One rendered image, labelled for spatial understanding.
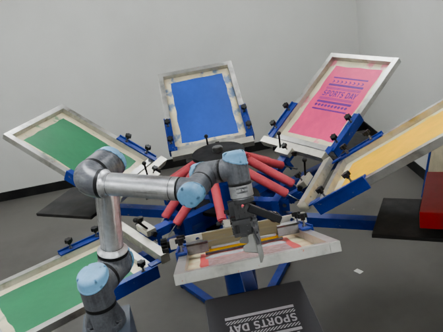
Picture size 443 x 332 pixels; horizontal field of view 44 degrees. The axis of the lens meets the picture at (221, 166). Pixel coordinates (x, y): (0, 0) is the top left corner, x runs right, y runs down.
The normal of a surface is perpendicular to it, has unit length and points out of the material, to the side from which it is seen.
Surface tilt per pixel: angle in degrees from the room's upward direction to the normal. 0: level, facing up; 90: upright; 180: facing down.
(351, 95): 32
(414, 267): 0
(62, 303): 0
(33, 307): 0
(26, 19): 90
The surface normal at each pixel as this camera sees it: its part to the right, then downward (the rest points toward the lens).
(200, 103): -0.07, -0.58
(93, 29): 0.11, 0.36
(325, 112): -0.56, -0.59
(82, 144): 0.34, -0.77
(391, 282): -0.16, -0.91
